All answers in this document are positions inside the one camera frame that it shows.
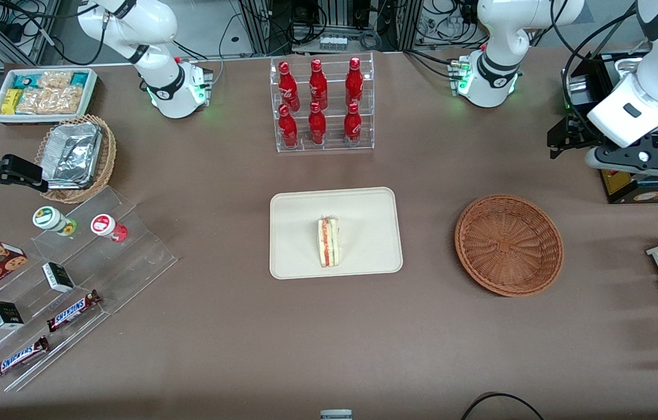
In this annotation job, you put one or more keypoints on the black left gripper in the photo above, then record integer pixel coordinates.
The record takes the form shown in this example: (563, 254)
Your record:
(575, 129)

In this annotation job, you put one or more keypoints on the triangle sandwich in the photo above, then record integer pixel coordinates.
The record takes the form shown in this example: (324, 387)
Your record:
(329, 242)

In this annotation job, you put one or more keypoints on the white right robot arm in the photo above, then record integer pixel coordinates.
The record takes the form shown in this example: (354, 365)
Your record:
(130, 23)

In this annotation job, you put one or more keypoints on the oval light wicker basket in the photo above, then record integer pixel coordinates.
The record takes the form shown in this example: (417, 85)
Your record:
(108, 157)

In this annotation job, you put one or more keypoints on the round brown wicker basket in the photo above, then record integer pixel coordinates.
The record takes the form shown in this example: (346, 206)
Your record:
(510, 245)

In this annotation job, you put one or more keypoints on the cream rectangular tray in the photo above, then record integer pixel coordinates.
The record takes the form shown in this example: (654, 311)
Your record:
(364, 233)

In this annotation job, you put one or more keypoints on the stacked silver foil containers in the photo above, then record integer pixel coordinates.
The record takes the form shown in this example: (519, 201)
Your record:
(72, 154)

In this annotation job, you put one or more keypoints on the green lid yogurt cup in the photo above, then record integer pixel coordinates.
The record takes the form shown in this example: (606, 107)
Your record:
(49, 219)

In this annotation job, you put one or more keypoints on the yellow snack packet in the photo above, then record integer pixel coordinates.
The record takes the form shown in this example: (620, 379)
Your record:
(11, 101)

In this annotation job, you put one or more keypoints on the clear cracker bag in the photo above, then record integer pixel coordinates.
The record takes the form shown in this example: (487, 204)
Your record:
(55, 79)
(49, 102)

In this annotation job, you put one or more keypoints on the teal snack packet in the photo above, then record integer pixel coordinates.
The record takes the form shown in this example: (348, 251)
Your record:
(79, 79)
(25, 80)

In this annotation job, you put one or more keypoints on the red lid yogurt cup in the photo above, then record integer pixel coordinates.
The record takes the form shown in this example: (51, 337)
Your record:
(104, 226)

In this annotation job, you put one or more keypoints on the small black carton box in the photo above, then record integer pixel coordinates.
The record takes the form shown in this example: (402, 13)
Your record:
(58, 277)
(5, 315)

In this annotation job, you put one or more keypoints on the clear acrylic stepped shelf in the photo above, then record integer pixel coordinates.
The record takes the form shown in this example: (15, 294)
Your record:
(142, 256)

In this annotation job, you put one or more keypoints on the Snickers chocolate bar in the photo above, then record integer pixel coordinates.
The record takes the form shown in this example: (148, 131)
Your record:
(18, 357)
(72, 311)

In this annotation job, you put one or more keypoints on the red cola bottle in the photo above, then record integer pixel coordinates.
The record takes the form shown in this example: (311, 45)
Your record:
(354, 83)
(318, 86)
(317, 125)
(288, 87)
(288, 127)
(353, 125)

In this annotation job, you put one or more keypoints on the clear acrylic bottle rack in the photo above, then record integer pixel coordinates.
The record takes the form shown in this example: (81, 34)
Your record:
(333, 143)

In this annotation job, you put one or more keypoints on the grey power strip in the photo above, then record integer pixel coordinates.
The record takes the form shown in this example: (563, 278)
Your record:
(333, 43)

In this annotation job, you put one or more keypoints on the small grey device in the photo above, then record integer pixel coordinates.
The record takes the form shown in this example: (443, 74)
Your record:
(336, 415)

